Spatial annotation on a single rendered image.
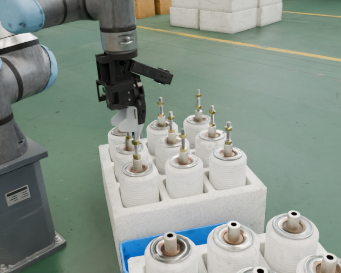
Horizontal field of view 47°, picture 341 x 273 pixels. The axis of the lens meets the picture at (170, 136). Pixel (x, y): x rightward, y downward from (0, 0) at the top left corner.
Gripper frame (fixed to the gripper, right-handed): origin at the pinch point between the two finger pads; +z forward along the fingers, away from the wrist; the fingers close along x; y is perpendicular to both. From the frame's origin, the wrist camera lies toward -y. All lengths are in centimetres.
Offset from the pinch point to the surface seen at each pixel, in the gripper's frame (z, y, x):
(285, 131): 35, -84, -30
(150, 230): 22.6, 2.3, 7.5
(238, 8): 14, -211, -208
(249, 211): 23.0, -22.5, 15.1
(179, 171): 9.9, -7.4, 6.5
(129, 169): 9.3, 2.6, -0.7
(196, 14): 21, -192, -247
